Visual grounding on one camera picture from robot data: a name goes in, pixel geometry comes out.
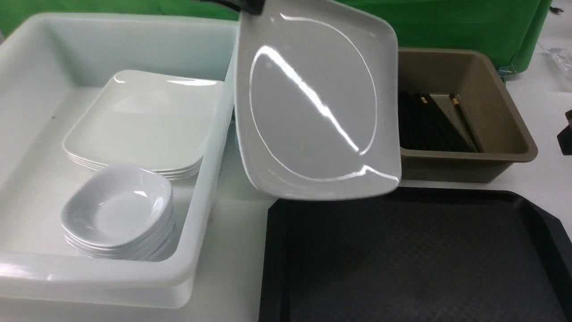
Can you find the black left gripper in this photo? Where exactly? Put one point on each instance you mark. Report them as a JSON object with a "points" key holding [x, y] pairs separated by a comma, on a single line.
{"points": [[253, 7]]}

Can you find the large white square plate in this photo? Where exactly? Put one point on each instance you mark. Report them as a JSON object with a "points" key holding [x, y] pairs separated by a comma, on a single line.
{"points": [[316, 101]]}

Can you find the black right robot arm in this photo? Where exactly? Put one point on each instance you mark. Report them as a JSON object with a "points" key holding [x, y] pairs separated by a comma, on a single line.
{"points": [[565, 136]]}

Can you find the stack of white square plates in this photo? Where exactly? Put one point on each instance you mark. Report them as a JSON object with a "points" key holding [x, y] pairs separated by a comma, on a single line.
{"points": [[158, 122]]}

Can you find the teal plastic bin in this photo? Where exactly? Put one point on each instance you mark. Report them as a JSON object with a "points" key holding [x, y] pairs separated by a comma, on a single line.
{"points": [[234, 123]]}

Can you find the pile of black chopsticks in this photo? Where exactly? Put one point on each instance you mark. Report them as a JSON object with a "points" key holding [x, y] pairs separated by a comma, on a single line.
{"points": [[423, 126]]}

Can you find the large white plastic tub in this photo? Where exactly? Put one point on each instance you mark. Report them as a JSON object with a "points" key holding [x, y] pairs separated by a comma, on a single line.
{"points": [[52, 67]]}

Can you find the brown plastic bin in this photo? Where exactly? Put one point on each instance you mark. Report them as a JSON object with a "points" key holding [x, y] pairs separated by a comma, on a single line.
{"points": [[467, 87]]}

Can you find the stack of white bowls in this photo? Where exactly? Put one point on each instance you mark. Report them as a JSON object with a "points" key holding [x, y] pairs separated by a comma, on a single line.
{"points": [[122, 212]]}

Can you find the blue binder clip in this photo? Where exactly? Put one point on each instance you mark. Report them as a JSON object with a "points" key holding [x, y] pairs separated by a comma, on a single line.
{"points": [[507, 73]]}

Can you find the green backdrop cloth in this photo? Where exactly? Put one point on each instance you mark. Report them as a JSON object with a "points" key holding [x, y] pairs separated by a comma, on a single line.
{"points": [[504, 30]]}

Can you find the black serving tray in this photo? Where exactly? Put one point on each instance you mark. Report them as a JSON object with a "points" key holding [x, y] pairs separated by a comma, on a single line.
{"points": [[416, 255]]}

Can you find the clear plastic bag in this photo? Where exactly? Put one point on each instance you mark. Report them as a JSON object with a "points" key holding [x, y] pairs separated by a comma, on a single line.
{"points": [[562, 58]]}

